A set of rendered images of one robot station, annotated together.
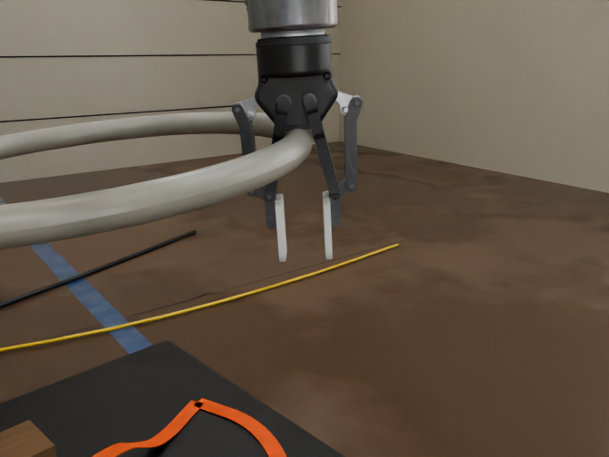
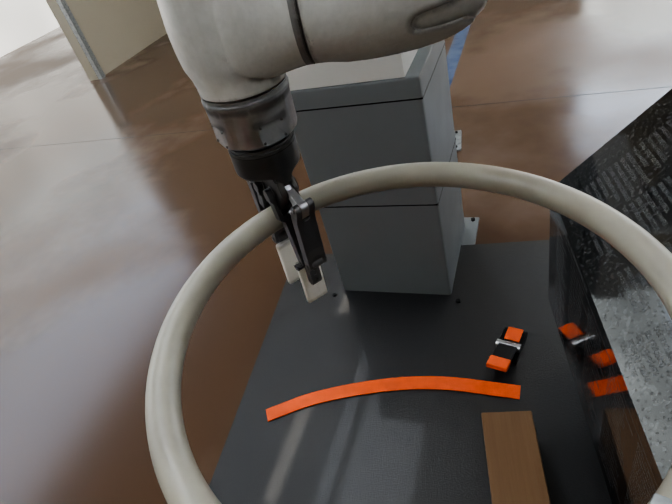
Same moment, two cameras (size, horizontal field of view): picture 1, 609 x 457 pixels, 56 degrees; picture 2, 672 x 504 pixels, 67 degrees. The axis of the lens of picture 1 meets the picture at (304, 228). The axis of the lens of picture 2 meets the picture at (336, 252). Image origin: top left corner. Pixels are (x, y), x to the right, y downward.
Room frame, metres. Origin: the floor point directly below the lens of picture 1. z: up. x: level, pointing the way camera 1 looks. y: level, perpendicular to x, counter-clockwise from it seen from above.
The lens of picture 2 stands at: (0.78, 0.51, 1.30)
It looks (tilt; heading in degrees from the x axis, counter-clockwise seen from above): 37 degrees down; 246
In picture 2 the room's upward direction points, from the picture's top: 18 degrees counter-clockwise
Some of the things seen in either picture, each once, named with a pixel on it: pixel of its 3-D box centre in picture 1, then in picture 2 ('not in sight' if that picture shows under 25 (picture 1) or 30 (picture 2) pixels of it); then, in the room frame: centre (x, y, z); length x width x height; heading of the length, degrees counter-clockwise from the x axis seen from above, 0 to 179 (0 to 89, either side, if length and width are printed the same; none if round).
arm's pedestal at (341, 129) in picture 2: not in sight; (388, 171); (-0.07, -0.77, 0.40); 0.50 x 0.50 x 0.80; 37
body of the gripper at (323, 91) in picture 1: (295, 82); (270, 170); (0.60, 0.01, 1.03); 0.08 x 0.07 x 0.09; 89
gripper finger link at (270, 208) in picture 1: (262, 205); (315, 270); (0.61, 0.05, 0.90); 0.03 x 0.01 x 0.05; 89
